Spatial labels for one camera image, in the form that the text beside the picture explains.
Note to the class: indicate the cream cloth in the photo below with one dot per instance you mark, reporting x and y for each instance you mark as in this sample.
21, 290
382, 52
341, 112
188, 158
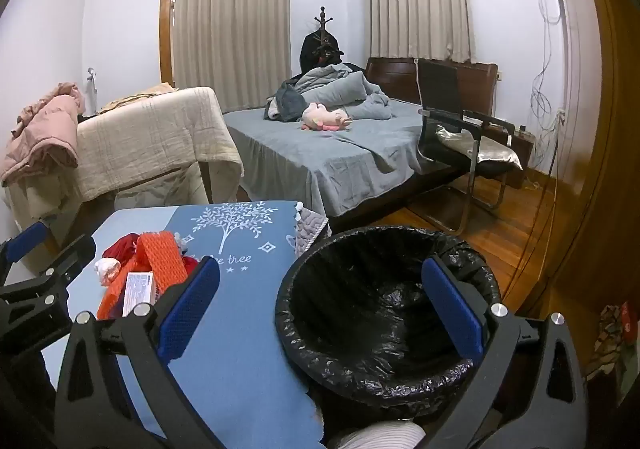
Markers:
30, 209

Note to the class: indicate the person's ribbed white clothing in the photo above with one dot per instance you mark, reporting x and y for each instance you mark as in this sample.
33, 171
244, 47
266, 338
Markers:
370, 436

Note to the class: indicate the brown bedside cabinet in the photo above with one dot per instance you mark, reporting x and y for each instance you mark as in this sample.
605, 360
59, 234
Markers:
522, 151

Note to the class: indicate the black hanging garment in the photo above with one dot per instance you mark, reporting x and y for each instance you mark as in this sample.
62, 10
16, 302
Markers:
312, 54

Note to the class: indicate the black cantilever chair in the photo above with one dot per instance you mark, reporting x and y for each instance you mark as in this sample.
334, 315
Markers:
440, 84

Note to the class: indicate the grey-beige cloth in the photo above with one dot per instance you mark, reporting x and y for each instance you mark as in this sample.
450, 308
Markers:
155, 189

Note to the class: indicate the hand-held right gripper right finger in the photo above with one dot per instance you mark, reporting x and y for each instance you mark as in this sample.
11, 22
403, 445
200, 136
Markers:
450, 309

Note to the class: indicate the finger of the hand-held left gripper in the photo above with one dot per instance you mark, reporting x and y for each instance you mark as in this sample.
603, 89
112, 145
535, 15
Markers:
70, 254
27, 239

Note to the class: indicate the wooden wardrobe door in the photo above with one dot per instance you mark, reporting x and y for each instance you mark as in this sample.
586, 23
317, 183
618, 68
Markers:
600, 129

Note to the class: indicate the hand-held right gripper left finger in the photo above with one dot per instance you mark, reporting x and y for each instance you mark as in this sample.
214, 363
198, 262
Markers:
187, 309

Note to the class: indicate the grey duvet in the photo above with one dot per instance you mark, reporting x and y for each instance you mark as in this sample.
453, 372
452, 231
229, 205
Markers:
345, 89

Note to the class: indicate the pink padded jacket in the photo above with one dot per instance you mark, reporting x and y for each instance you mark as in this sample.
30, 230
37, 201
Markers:
42, 134

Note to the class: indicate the white printed packet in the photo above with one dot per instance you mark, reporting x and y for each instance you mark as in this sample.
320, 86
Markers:
140, 286

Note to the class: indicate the wide beige curtain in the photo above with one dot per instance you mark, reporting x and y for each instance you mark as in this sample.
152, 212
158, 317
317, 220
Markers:
232, 29

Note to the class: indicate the colourful patterned bag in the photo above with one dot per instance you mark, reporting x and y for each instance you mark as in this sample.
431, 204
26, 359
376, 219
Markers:
612, 334

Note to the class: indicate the blue tree-print tablecloth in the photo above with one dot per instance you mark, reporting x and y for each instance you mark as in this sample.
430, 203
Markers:
240, 329

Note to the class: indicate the brown wooden headboard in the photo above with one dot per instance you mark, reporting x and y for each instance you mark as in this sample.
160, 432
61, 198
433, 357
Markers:
395, 74

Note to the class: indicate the pink plush toy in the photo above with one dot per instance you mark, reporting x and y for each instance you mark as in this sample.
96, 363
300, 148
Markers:
322, 118

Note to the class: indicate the bed with grey sheet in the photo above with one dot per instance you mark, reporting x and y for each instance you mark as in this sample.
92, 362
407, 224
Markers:
325, 154

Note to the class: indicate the red stockings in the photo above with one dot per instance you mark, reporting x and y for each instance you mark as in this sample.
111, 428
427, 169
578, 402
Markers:
124, 249

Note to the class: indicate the silver cushion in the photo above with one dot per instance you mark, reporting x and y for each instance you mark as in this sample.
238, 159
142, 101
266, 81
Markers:
480, 149

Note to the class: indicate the waste bin with black liner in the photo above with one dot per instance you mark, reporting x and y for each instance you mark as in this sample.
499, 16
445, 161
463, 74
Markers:
360, 309

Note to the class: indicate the white plastic bag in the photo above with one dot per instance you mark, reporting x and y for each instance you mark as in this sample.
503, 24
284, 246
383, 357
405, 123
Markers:
107, 271

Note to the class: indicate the tan folded cloth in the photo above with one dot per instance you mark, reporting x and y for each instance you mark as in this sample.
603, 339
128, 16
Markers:
135, 98

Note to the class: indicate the orange foam net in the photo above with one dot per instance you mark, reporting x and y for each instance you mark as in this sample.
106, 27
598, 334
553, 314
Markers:
152, 259

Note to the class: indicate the beige blanket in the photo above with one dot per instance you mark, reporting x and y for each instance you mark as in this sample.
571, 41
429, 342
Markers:
150, 144

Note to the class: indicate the dark grey clothes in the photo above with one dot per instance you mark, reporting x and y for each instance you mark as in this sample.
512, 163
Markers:
290, 104

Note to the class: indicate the narrow beige curtain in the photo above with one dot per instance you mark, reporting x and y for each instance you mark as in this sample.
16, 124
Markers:
420, 4

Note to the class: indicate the wooden window frame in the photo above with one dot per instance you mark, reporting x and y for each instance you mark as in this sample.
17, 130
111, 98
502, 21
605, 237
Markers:
166, 24

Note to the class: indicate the grey quilted mat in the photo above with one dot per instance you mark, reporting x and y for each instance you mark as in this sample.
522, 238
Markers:
310, 229

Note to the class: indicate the wooden coat rack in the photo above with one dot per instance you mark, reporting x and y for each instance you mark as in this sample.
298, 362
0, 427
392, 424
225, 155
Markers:
323, 21

